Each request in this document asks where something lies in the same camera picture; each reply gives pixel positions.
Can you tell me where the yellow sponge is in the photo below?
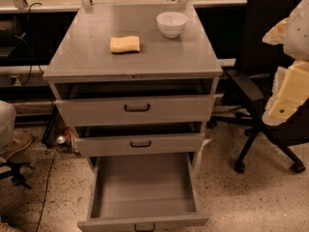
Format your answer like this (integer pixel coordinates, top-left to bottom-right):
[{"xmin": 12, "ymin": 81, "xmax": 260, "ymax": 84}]
[{"xmin": 109, "ymin": 36, "xmax": 140, "ymax": 53}]

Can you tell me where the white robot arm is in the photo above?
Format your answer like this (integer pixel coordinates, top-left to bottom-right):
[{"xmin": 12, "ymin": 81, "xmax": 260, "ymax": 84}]
[{"xmin": 262, "ymin": 0, "xmax": 309, "ymax": 126}]

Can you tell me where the grey drawer cabinet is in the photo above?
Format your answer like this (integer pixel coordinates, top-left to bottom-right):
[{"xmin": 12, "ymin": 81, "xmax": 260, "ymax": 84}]
[{"xmin": 42, "ymin": 2, "xmax": 224, "ymax": 179}]

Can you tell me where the grey middle drawer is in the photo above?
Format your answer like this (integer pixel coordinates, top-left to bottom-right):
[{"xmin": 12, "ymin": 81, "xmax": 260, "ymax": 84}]
[{"xmin": 75, "ymin": 122, "xmax": 205, "ymax": 157}]

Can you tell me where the grey drawer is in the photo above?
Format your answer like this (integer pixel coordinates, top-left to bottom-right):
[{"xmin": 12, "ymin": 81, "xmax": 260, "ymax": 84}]
[
  {"xmin": 75, "ymin": 122, "xmax": 205, "ymax": 157},
  {"xmin": 55, "ymin": 79, "xmax": 214, "ymax": 127},
  {"xmin": 77, "ymin": 153, "xmax": 208, "ymax": 232}
]

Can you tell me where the grey bottom drawer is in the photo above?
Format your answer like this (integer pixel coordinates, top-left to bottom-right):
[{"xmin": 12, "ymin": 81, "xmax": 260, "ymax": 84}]
[{"xmin": 77, "ymin": 153, "xmax": 208, "ymax": 232}]

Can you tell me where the grey top drawer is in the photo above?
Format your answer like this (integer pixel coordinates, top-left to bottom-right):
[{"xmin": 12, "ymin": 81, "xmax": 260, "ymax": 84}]
[{"xmin": 55, "ymin": 79, "xmax": 214, "ymax": 127}]

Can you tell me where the black office chair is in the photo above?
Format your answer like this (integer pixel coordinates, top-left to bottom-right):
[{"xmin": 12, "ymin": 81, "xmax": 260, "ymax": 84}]
[{"xmin": 207, "ymin": 0, "xmax": 309, "ymax": 173}]

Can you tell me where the white ceramic bowl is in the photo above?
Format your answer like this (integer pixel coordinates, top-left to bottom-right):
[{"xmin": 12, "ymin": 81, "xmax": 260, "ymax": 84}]
[{"xmin": 156, "ymin": 12, "xmax": 188, "ymax": 39}]

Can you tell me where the person's leg in trousers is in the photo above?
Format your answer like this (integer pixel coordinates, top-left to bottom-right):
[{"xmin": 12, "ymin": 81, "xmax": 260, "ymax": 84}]
[{"xmin": 0, "ymin": 101, "xmax": 16, "ymax": 155}]

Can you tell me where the black cable on floor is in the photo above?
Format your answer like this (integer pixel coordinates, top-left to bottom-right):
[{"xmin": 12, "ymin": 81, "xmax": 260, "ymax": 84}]
[{"xmin": 34, "ymin": 144, "xmax": 61, "ymax": 232}]

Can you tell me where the black hanging cable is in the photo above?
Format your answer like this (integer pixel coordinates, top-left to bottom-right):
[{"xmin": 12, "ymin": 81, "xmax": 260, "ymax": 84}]
[{"xmin": 13, "ymin": 2, "xmax": 44, "ymax": 86}]

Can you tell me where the wall power outlet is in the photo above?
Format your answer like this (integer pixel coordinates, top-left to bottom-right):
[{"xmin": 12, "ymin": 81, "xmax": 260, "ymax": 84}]
[{"xmin": 10, "ymin": 75, "xmax": 21, "ymax": 86}]

